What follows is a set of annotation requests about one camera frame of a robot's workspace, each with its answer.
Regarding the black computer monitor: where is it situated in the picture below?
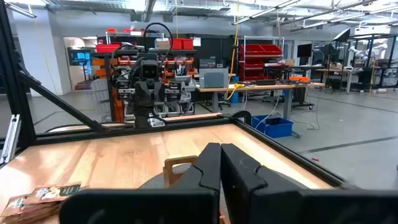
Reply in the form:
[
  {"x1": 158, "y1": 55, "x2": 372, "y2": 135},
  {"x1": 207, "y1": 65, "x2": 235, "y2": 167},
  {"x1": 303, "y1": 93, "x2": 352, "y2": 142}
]
[{"x1": 297, "y1": 43, "x2": 313, "y2": 58}]

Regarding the metal rack with red bins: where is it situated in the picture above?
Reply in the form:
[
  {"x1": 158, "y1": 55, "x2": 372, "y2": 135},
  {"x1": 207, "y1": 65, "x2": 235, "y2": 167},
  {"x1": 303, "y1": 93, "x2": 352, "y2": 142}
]
[{"x1": 238, "y1": 35, "x2": 284, "y2": 82}]

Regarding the grey equipment case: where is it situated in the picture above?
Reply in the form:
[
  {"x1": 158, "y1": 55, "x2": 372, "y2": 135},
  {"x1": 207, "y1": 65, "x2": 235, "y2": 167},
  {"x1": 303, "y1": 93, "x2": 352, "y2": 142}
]
[{"x1": 198, "y1": 67, "x2": 229, "y2": 89}]

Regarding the wooden compartment tray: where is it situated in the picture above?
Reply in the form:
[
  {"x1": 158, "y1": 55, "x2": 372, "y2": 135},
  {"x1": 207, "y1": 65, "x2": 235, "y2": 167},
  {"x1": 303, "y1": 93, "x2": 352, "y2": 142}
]
[{"x1": 163, "y1": 155, "x2": 200, "y2": 189}]

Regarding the yellow hanging cable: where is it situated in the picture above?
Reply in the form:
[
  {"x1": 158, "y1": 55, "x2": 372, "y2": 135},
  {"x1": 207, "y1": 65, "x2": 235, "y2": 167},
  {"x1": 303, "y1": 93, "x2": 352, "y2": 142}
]
[{"x1": 225, "y1": 0, "x2": 242, "y2": 101}]

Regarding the blue plastic bin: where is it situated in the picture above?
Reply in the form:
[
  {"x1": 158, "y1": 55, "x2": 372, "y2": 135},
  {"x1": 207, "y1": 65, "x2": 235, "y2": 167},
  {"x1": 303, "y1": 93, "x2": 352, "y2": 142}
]
[{"x1": 251, "y1": 114, "x2": 294, "y2": 139}]

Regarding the black studio softbox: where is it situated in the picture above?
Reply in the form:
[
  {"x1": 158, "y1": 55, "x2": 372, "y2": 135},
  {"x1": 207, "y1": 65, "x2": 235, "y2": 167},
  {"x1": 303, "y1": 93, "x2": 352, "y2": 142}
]
[{"x1": 332, "y1": 28, "x2": 351, "y2": 43}]

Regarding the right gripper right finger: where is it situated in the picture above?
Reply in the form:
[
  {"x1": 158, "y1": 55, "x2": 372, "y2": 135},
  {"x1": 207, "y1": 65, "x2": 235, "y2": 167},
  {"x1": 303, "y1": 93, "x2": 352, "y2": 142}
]
[{"x1": 220, "y1": 142, "x2": 398, "y2": 224}]

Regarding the red plastic bin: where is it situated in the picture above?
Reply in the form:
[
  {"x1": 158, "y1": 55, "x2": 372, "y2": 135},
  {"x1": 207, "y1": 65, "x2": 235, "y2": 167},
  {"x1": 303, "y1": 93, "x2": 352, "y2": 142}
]
[
  {"x1": 95, "y1": 43, "x2": 122, "y2": 54},
  {"x1": 170, "y1": 38, "x2": 194, "y2": 51}
]

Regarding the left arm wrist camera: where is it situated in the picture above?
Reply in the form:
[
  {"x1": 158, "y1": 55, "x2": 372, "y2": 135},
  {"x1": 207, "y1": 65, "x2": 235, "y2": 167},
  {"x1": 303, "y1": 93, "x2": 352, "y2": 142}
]
[{"x1": 140, "y1": 58, "x2": 160, "y2": 79}]

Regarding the wall display screen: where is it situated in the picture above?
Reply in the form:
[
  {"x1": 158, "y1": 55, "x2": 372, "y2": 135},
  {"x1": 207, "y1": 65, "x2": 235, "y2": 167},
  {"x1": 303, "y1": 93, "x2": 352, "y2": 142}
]
[{"x1": 68, "y1": 49, "x2": 93, "y2": 67}]

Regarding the silver aluminium extrusion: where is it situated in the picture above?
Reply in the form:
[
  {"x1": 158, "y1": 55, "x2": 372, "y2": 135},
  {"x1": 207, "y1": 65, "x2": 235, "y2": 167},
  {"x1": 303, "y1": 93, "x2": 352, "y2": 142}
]
[{"x1": 0, "y1": 114, "x2": 22, "y2": 165}]

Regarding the shelf rack with orange bins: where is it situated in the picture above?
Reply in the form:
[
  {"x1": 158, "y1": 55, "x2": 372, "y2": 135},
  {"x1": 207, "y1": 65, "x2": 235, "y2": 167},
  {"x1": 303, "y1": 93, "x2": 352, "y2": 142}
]
[{"x1": 92, "y1": 29, "x2": 197, "y2": 123}]

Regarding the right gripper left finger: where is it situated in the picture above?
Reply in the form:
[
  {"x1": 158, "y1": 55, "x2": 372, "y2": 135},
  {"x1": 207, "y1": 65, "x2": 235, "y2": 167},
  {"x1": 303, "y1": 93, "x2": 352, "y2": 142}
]
[{"x1": 58, "y1": 142, "x2": 222, "y2": 224}]

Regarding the black aluminium table frame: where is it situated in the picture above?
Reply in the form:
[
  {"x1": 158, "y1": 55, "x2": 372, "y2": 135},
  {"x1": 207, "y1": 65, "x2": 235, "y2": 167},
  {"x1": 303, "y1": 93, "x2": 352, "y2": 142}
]
[{"x1": 0, "y1": 0, "x2": 355, "y2": 190}]

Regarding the wooden workbench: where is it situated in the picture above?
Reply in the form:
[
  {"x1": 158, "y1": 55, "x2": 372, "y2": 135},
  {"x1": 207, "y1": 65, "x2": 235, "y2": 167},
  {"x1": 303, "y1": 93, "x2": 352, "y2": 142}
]
[{"x1": 195, "y1": 81, "x2": 326, "y2": 122}]

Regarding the grey round woven placemat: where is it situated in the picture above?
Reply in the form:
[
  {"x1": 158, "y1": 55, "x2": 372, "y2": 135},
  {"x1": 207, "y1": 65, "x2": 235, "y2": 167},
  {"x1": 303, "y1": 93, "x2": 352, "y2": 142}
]
[{"x1": 139, "y1": 163, "x2": 309, "y2": 220}]

